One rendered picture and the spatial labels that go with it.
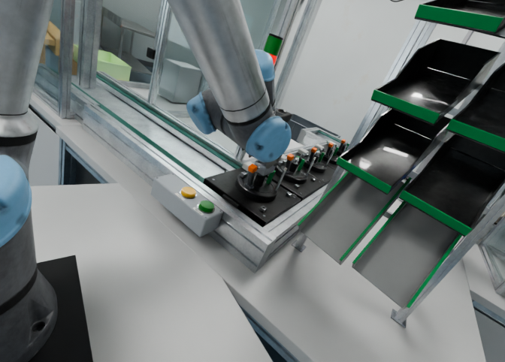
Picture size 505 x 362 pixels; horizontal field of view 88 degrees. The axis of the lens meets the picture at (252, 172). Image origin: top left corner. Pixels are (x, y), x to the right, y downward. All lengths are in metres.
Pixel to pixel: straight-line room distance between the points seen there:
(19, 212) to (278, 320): 0.52
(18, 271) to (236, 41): 0.34
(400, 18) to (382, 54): 0.50
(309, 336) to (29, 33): 0.70
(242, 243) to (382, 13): 4.58
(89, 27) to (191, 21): 1.22
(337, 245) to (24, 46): 0.67
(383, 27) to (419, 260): 4.37
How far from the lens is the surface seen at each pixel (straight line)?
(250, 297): 0.68
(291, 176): 1.01
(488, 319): 1.40
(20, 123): 0.45
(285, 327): 0.67
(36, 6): 0.42
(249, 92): 0.36
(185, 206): 0.71
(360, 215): 0.73
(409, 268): 0.73
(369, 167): 0.68
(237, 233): 0.71
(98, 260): 0.68
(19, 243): 0.37
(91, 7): 1.52
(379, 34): 4.87
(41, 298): 0.45
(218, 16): 0.32
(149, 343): 0.58
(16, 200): 0.34
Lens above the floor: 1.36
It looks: 24 degrees down
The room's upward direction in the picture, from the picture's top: 21 degrees clockwise
